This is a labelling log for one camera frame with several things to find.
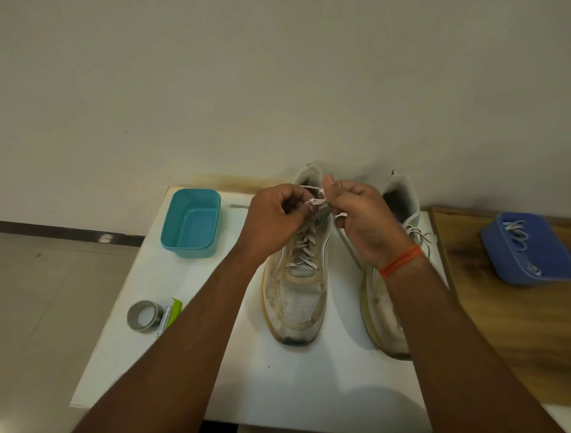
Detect teal plastic container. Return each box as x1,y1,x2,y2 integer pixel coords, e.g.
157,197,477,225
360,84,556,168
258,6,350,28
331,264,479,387
160,188,222,259

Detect grey tape roll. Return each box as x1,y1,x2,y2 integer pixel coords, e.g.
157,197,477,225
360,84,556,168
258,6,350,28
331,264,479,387
126,300,166,334

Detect blue plastic container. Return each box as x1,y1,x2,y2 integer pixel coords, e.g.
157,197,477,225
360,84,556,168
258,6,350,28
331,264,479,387
480,212,571,287

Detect person's left forearm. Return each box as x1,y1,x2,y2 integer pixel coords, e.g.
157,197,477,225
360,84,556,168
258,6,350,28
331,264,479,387
73,249,271,433

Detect person's right hand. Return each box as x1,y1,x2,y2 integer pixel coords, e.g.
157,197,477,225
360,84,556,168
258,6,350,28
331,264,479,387
322,174,413,272

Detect orange thread wristband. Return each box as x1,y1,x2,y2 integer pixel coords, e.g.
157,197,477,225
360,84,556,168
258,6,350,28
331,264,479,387
378,244,425,279

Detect person's left hand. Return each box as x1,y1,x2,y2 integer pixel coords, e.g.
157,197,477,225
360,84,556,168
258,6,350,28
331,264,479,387
235,184,320,268

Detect green utility cutter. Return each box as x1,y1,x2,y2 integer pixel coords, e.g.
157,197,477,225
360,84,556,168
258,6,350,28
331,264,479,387
156,297,184,339

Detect person's right forearm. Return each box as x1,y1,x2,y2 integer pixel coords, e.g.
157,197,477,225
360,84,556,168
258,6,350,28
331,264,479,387
383,256,565,433

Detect worn white sneaker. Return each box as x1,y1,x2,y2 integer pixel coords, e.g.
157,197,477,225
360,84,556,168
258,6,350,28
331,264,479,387
335,169,449,360
261,162,335,348

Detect black trousers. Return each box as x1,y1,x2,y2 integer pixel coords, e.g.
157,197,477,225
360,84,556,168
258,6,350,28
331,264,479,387
203,419,240,433

